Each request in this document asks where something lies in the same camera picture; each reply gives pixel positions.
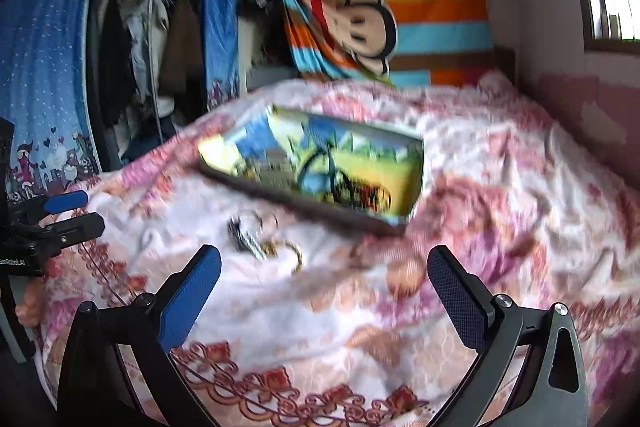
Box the left hand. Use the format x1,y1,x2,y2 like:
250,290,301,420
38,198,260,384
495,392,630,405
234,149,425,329
14,210,76,329

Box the black beaded necklace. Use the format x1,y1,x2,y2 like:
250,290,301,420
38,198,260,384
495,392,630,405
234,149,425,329
334,173,381,212

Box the floral pink bed quilt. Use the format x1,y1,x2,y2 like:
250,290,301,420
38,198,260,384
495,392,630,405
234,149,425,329
36,74,639,426

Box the grey tray with drawing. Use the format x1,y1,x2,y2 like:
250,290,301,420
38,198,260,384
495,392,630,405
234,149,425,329
198,105,424,236

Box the beige plastic hair claw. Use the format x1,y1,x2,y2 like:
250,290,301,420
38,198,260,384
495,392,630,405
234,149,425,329
238,148,297,191

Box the striped monkey blanket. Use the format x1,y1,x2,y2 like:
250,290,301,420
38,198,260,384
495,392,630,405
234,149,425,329
282,0,496,88

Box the blue dotted wardrobe curtain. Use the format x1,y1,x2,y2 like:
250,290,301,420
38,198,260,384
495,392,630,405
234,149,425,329
201,0,239,110

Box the hanging clothes in wardrobe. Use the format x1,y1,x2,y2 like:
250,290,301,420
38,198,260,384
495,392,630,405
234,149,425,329
86,0,207,171

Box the gold chain bracelet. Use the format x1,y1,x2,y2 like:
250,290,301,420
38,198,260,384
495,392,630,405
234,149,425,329
261,238,306,275

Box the thin silver bangle rings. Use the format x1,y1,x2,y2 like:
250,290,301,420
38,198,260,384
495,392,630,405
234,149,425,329
236,208,281,249

